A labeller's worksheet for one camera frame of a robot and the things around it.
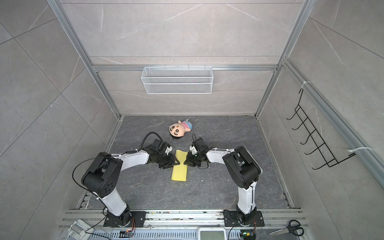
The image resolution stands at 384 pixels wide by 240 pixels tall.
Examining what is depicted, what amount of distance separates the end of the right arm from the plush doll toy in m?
0.16

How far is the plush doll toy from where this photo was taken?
1026 mm

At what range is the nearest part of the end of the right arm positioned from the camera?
0.74 metres
